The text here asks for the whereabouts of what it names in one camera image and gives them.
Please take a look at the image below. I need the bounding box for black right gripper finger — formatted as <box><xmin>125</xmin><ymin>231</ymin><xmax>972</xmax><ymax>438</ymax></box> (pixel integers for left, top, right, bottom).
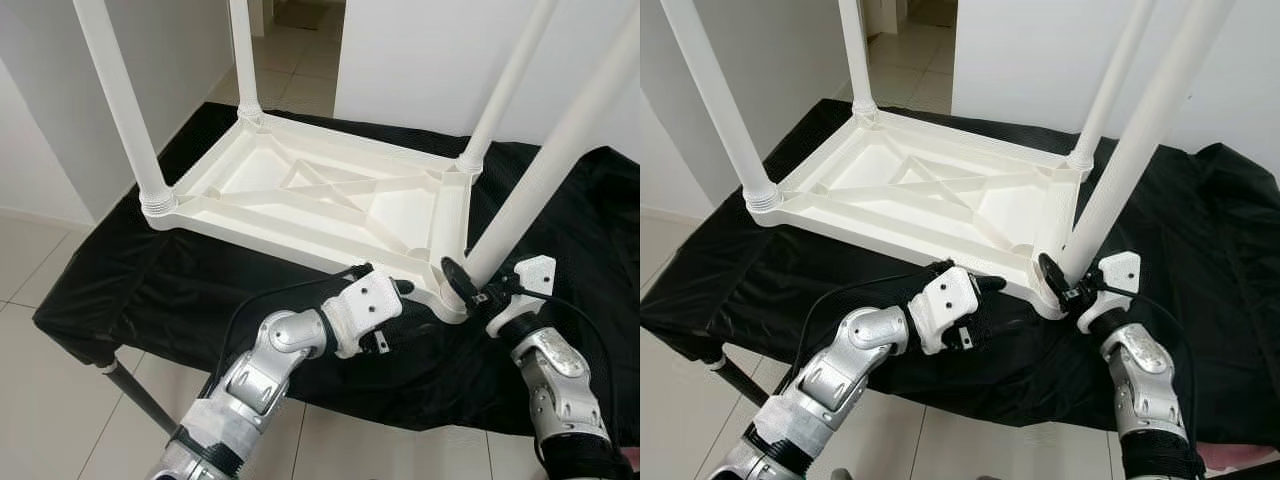
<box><xmin>440</xmin><ymin>256</ymin><xmax>484</xmax><ymax>310</ymax></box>
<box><xmin>1037</xmin><ymin>251</ymin><xmax>1077</xmax><ymax>303</ymax></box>

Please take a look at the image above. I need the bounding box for white plastic table top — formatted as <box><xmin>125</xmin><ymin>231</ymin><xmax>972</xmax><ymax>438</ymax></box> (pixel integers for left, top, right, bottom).
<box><xmin>743</xmin><ymin>100</ymin><xmax>1095</xmax><ymax>321</ymax></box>
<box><xmin>148</xmin><ymin>103</ymin><xmax>473</xmax><ymax>325</ymax></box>

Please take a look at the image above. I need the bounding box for white plastic table leg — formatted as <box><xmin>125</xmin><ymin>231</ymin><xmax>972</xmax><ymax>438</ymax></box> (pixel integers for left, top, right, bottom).
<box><xmin>460</xmin><ymin>10</ymin><xmax>640</xmax><ymax>289</ymax></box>
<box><xmin>660</xmin><ymin>0</ymin><xmax>783</xmax><ymax>214</ymax></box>
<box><xmin>72</xmin><ymin>0</ymin><xmax>179</xmax><ymax>219</ymax></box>
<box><xmin>1058</xmin><ymin>0</ymin><xmax>1243</xmax><ymax>283</ymax></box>
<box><xmin>838</xmin><ymin>0</ymin><xmax>880</xmax><ymax>119</ymax></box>
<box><xmin>1063</xmin><ymin>0</ymin><xmax>1158</xmax><ymax>173</ymax></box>
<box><xmin>453</xmin><ymin>0</ymin><xmax>563</xmax><ymax>177</ymax></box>
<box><xmin>227</xmin><ymin>0</ymin><xmax>264</xmax><ymax>123</ymax></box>

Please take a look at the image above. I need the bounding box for black cloth table cover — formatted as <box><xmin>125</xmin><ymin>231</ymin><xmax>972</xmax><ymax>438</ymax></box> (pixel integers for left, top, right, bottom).
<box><xmin>640</xmin><ymin>97</ymin><xmax>1280</xmax><ymax>449</ymax></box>
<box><xmin>32</xmin><ymin>100</ymin><xmax>640</xmax><ymax>446</ymax></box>

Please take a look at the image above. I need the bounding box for pink cushion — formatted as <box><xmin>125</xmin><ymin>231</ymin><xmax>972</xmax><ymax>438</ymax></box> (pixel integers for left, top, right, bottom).
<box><xmin>1195</xmin><ymin>445</ymin><xmax>1280</xmax><ymax>473</ymax></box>

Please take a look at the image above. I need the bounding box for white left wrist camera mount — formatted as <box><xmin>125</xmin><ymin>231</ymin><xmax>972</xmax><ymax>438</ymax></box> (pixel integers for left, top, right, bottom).
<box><xmin>320</xmin><ymin>270</ymin><xmax>404</xmax><ymax>359</ymax></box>
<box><xmin>905</xmin><ymin>265</ymin><xmax>981</xmax><ymax>357</ymax></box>

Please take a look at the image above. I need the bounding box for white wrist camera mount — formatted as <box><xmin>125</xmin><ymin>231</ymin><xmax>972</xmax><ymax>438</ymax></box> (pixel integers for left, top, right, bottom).
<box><xmin>320</xmin><ymin>270</ymin><xmax>404</xmax><ymax>359</ymax></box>
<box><xmin>1077</xmin><ymin>250</ymin><xmax>1143</xmax><ymax>334</ymax></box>
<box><xmin>487</xmin><ymin>255</ymin><xmax>557</xmax><ymax>337</ymax></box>
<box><xmin>905</xmin><ymin>265</ymin><xmax>981</xmax><ymax>357</ymax></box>

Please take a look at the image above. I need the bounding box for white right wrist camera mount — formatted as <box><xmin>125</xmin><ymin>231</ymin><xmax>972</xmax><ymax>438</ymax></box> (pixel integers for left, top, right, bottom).
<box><xmin>1077</xmin><ymin>250</ymin><xmax>1143</xmax><ymax>334</ymax></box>
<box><xmin>487</xmin><ymin>255</ymin><xmax>557</xmax><ymax>337</ymax></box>

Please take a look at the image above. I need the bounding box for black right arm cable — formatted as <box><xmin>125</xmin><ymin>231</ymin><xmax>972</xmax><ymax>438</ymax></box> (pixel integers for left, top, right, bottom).
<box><xmin>1095</xmin><ymin>285</ymin><xmax>1201</xmax><ymax>441</ymax></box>
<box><xmin>515</xmin><ymin>290</ymin><xmax>626</xmax><ymax>446</ymax></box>

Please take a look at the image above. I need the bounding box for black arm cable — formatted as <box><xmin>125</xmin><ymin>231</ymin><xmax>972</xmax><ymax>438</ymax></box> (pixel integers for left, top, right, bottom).
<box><xmin>515</xmin><ymin>290</ymin><xmax>626</xmax><ymax>446</ymax></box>
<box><xmin>205</xmin><ymin>262</ymin><xmax>374</xmax><ymax>401</ymax></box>
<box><xmin>788</xmin><ymin>258</ymin><xmax>956</xmax><ymax>393</ymax></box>
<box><xmin>1095</xmin><ymin>285</ymin><xmax>1201</xmax><ymax>441</ymax></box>

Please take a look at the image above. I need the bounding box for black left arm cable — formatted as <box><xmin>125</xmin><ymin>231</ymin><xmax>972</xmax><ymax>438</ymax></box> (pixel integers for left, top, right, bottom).
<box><xmin>788</xmin><ymin>258</ymin><xmax>956</xmax><ymax>393</ymax></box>
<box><xmin>205</xmin><ymin>262</ymin><xmax>374</xmax><ymax>401</ymax></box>

